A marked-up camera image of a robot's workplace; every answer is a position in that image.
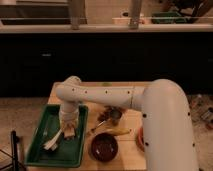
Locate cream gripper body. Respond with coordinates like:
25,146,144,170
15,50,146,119
60,117,78,130

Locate brown chalkboard eraser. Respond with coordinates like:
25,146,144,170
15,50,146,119
63,126,75,139

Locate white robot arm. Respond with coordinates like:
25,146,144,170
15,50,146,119
56,76,199,171

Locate green plastic tray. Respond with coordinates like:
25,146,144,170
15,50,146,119
25,105,88,168

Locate white dish brush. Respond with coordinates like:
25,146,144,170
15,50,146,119
43,130,62,151

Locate metal measuring cup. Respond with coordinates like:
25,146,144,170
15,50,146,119
88,108,122,134

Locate dark purple grapes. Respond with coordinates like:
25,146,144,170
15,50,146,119
97,107,114,122

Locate dark maroon bowl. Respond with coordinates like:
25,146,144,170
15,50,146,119
90,133,118,162

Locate yellow banana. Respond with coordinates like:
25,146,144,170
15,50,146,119
106,129,131,136

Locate small green object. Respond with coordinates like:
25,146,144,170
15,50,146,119
101,82,112,87

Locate orange bowl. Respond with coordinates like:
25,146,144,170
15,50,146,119
136,126,144,152

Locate green background bin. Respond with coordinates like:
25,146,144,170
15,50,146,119
151,11,186,24

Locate black chair frame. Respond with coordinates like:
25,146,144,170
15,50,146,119
0,130,26,171

